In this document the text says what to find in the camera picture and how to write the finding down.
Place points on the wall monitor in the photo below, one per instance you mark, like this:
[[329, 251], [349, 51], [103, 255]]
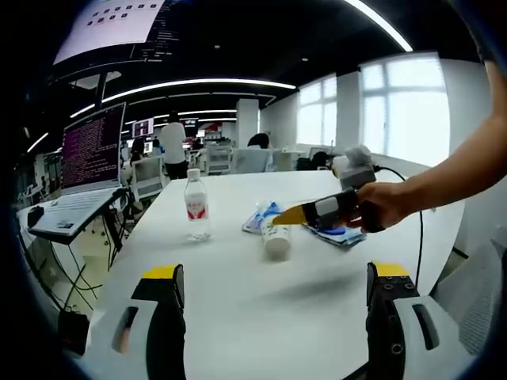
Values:
[[143, 127]]

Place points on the person's right hand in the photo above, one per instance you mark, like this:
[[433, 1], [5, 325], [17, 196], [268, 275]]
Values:
[[386, 202]]

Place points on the white table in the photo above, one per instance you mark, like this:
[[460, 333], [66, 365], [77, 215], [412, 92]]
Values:
[[237, 308]]

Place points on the curved ceiling light strip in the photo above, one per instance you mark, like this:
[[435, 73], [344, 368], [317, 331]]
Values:
[[198, 82]]

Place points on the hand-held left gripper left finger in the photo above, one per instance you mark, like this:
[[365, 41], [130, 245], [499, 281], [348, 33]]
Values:
[[164, 316]]

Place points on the grey mesh office chair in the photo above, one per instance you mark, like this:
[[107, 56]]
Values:
[[471, 293]]

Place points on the blue tissue packet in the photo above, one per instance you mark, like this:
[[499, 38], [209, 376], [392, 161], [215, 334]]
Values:
[[257, 221]]

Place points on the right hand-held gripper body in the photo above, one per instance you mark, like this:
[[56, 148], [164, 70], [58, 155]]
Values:
[[356, 170]]

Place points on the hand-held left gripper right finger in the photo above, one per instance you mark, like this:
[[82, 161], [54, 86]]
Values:
[[386, 324]]

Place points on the black laptop stand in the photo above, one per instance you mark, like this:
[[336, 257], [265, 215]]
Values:
[[115, 233]]

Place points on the clear plastic water bottle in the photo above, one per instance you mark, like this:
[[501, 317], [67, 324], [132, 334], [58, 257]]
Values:
[[197, 206]]

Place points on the white pillar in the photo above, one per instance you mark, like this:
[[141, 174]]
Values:
[[247, 122]]

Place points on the white floral paper cup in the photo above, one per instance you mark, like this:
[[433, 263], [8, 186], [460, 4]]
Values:
[[277, 241]]

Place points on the straight ceiling light strip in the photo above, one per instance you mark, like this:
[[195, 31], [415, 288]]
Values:
[[380, 21]]

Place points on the overhead display screen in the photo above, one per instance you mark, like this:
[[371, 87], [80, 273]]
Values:
[[115, 27]]

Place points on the black power adapter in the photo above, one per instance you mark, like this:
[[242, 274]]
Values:
[[73, 332]]

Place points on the narrow bright window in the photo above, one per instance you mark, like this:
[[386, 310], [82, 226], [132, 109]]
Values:
[[317, 115]]

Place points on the silver laptop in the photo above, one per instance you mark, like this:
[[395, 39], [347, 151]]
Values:
[[91, 150]]

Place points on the large bright window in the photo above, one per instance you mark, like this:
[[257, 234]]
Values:
[[408, 111]]

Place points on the clear packet with blue pad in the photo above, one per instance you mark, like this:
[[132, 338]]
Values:
[[344, 239]]

